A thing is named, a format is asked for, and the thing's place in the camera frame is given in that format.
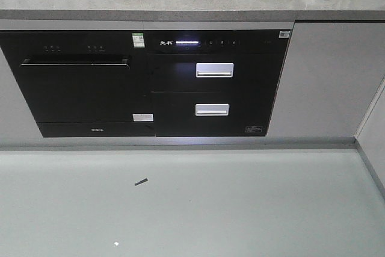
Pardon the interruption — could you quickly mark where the grey left cabinet door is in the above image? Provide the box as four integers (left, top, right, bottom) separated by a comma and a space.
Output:
1, 54, 43, 147

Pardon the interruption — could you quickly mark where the grey cabinet door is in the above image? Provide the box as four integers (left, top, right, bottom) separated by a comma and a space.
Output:
267, 22, 384, 137
1, 54, 43, 147

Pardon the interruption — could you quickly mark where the small black strip on floor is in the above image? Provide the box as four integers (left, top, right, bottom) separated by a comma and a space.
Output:
134, 178, 148, 186

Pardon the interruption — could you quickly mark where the black built-in dishwasher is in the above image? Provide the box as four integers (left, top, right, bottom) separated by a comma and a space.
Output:
1, 25, 155, 138

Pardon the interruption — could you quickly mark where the black built-in disinfection cabinet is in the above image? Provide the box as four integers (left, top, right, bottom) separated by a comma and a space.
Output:
144, 26, 291, 137

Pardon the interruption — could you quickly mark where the grey right cabinet door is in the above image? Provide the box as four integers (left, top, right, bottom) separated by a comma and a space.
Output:
267, 22, 384, 137

